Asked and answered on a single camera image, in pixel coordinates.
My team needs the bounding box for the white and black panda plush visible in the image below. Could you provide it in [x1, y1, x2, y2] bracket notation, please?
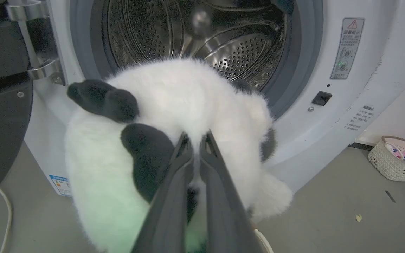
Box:
[64, 58, 293, 253]

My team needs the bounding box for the white front-load washing machine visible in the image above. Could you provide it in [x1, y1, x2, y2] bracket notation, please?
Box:
[24, 0, 405, 197]

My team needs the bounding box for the white woven laundry basket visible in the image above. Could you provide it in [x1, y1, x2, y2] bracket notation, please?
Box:
[368, 136, 405, 182]

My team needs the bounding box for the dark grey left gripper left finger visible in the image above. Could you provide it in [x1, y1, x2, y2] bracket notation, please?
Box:
[131, 132, 194, 253]

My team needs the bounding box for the white power cable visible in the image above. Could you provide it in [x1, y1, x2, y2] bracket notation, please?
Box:
[0, 187, 13, 253]

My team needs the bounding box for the chrome door hinge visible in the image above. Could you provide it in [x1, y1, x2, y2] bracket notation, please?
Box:
[6, 0, 66, 86]

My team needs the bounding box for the warning label sticker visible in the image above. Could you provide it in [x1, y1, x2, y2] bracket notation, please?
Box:
[330, 18, 365, 80]

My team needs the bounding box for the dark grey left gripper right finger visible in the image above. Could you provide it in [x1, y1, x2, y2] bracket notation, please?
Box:
[199, 131, 263, 253]

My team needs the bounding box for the energy label sticker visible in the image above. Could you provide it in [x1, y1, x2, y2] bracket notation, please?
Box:
[49, 175, 72, 196]

